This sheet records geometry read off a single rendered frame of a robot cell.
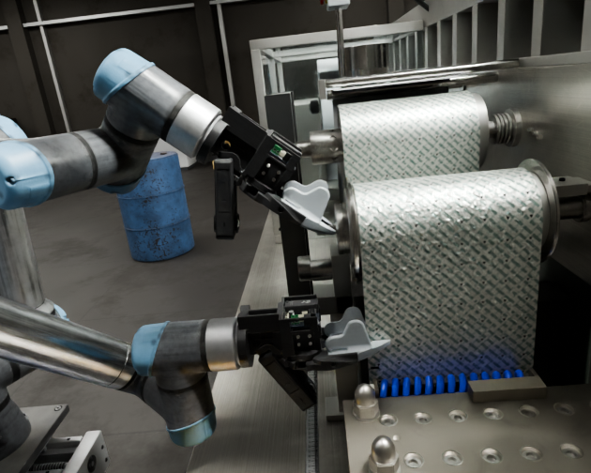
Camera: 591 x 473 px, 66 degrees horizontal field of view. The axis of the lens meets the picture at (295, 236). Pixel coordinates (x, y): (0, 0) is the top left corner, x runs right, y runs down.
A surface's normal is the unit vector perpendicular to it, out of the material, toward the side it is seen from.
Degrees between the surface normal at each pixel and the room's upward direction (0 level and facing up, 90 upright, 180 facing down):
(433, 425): 0
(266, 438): 0
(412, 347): 90
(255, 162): 90
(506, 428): 0
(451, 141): 92
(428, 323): 90
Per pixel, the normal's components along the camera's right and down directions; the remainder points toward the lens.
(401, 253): -0.04, 0.33
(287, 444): -0.11, -0.94
